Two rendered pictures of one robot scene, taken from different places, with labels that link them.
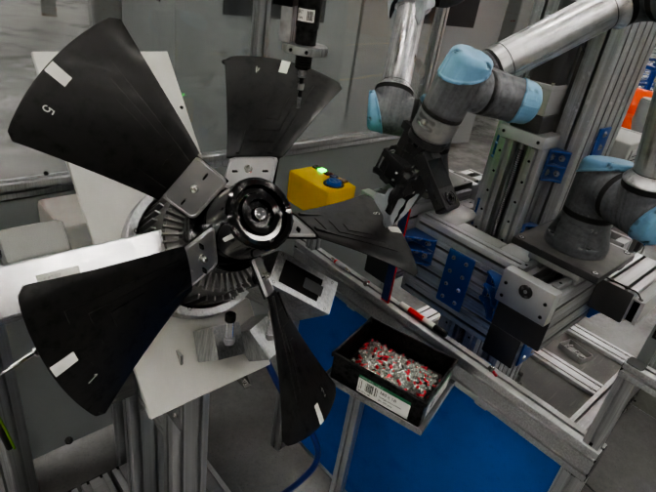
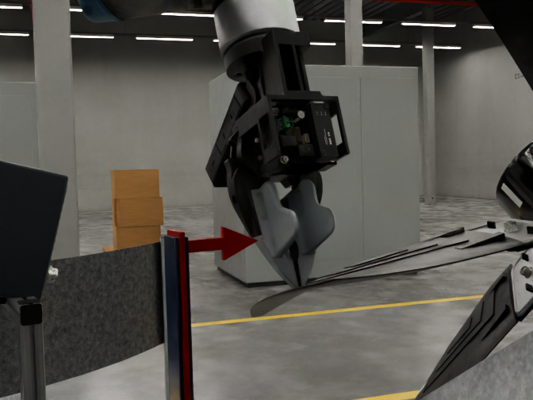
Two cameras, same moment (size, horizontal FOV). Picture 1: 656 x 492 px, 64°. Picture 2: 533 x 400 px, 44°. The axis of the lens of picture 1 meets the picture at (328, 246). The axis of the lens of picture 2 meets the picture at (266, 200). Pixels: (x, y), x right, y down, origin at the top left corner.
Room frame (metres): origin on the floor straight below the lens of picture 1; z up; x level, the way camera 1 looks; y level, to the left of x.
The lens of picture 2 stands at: (1.50, 0.03, 1.23)
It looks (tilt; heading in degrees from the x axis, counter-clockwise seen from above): 3 degrees down; 197
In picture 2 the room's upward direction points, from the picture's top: 2 degrees counter-clockwise
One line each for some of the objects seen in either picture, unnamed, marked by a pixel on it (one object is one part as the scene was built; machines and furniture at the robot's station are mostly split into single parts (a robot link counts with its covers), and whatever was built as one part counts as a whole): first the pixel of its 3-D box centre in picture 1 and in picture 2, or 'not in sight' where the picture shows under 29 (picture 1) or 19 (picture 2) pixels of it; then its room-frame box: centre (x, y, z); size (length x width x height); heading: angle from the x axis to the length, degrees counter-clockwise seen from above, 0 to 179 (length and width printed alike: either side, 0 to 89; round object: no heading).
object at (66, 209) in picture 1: (70, 228); not in sight; (1.10, 0.63, 0.92); 0.17 x 0.16 x 0.11; 46
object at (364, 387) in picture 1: (392, 368); not in sight; (0.86, -0.18, 0.85); 0.22 x 0.17 x 0.07; 61
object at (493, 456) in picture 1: (386, 438); not in sight; (1.02, -0.24, 0.45); 0.82 x 0.02 x 0.66; 46
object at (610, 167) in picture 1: (601, 184); not in sight; (1.19, -0.61, 1.20); 0.13 x 0.12 x 0.14; 20
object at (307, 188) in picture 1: (319, 195); not in sight; (1.30, 0.04, 1.02); 0.16 x 0.10 x 0.11; 46
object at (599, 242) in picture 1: (582, 227); not in sight; (1.20, -0.61, 1.09); 0.15 x 0.15 x 0.10
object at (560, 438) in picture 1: (415, 334); not in sight; (1.02, -0.24, 0.82); 0.90 x 0.04 x 0.08; 46
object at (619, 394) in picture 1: (613, 404); (32, 371); (0.72, -0.55, 0.96); 0.03 x 0.03 x 0.20; 46
